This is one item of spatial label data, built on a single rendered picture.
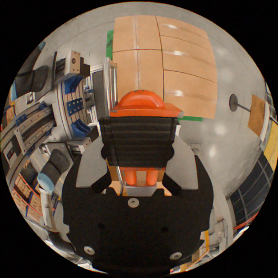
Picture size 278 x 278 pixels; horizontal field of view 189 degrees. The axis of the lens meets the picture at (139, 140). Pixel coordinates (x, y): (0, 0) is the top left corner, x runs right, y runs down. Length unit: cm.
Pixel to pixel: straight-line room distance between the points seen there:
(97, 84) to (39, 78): 89
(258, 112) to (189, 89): 136
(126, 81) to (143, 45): 37
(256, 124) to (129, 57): 185
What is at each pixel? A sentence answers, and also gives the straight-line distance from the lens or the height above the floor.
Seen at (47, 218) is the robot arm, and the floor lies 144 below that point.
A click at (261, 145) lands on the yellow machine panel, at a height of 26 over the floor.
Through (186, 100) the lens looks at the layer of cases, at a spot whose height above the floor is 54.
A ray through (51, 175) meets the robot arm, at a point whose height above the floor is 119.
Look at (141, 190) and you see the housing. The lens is 20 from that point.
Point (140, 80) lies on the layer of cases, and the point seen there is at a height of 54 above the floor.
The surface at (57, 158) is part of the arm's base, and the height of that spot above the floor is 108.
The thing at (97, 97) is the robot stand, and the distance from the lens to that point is 124.
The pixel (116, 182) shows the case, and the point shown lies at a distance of 46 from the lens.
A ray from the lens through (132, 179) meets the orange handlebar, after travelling 18.
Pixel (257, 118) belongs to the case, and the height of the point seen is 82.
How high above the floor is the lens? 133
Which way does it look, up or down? 59 degrees down
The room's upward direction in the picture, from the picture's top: 178 degrees counter-clockwise
